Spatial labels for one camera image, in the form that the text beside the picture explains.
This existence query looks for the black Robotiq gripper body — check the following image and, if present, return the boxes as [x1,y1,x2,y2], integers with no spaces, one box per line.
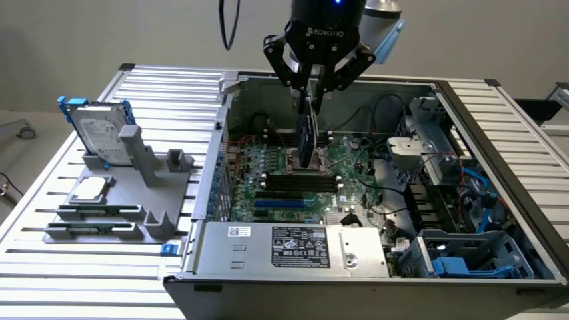
[284,0,367,67]

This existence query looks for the CPU socket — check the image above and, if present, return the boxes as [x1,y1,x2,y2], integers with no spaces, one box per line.
[283,146,333,177]

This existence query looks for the green motherboard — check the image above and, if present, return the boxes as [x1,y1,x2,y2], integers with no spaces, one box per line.
[224,128,404,231]

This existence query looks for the metal drive cage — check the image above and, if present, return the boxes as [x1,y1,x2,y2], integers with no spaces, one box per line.
[385,95,482,187]

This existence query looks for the black RAM slots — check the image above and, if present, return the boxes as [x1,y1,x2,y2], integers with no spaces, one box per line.
[261,172,344,193]

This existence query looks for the black expansion slot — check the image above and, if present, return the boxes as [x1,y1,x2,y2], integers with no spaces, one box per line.
[255,191,309,200]

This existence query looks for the blue expansion slot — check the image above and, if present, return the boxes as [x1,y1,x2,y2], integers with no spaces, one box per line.
[255,198,307,209]

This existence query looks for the silver chipset heatsink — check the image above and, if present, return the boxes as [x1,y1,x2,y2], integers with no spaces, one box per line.
[323,212,357,225]

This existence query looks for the grey parts rack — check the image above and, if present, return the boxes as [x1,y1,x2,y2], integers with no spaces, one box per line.
[41,125,197,245]

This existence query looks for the silver power supply unit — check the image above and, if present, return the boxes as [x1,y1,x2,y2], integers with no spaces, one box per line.
[189,221,392,279]

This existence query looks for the silver CPU chip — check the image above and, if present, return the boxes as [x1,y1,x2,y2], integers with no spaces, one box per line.
[72,177,111,201]

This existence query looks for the green RAM stick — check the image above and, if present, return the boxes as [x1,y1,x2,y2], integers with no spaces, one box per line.
[57,203,140,213]

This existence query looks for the disk bay with blue tray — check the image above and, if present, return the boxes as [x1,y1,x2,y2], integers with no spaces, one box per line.
[416,228,537,279]

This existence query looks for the open black PC case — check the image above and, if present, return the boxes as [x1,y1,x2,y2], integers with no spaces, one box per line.
[161,71,569,320]

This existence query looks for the black power wire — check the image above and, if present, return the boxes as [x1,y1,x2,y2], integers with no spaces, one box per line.
[331,94,408,134]

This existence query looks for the black hanging cable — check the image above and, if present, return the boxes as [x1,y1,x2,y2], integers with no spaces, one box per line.
[217,0,241,51]

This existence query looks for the black bracket beside table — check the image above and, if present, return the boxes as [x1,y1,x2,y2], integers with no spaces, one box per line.
[512,97,562,127]

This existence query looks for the hard disk with blue bracket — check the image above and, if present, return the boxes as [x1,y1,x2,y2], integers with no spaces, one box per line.
[56,95,136,170]

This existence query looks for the blue SATA wire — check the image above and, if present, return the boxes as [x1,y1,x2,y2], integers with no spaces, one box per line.
[461,165,509,235]

